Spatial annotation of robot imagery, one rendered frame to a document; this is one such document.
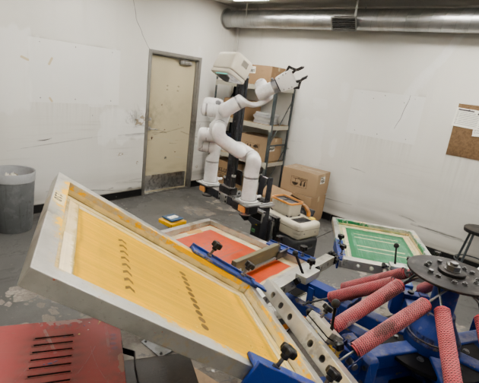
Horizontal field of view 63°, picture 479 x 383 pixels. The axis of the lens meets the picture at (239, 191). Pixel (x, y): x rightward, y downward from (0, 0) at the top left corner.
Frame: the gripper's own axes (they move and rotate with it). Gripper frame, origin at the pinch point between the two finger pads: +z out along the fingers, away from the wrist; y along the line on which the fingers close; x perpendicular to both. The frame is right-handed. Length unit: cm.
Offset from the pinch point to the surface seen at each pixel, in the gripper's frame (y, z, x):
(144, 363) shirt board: 45, -74, 142
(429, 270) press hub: 68, 20, 106
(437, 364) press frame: 95, 10, 121
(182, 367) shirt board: 52, -63, 140
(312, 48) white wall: 20, 1, -390
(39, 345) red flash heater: 17, -84, 158
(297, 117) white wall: 102, -58, -376
